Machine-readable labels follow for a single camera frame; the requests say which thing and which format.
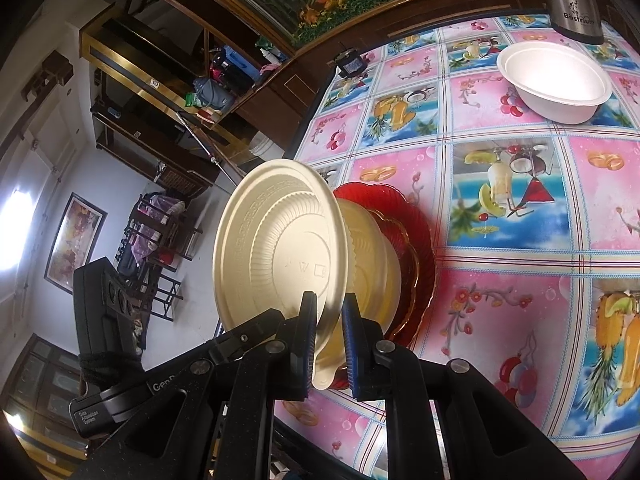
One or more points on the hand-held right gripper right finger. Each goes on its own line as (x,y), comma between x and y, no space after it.
(351,352)

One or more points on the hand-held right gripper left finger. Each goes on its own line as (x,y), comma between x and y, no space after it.
(311,347)

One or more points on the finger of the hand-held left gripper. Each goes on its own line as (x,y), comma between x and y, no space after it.
(250,332)

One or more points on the beige plastic bowl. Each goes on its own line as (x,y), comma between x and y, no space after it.
(280,240)
(372,270)

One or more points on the wooden chairs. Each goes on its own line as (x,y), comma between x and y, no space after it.
(160,240)

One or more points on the small red glass plate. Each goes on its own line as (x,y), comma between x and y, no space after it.
(407,260)

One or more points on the large red glass plate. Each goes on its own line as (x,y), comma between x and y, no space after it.
(420,220)

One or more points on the printed pink tablecloth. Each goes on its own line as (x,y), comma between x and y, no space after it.
(500,285)

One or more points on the white bucket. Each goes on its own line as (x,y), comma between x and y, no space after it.
(265,146)

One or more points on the wooden sideboard cabinet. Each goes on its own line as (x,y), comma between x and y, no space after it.
(280,95)

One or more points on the grey bag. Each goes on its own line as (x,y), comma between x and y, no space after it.
(215,94)

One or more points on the blue box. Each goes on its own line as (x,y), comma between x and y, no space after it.
(242,62)

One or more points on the small black device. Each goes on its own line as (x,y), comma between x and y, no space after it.
(351,64)

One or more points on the white foam bowl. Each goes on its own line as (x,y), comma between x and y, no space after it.
(555,77)

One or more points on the framed wall picture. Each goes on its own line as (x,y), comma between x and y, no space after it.
(75,242)

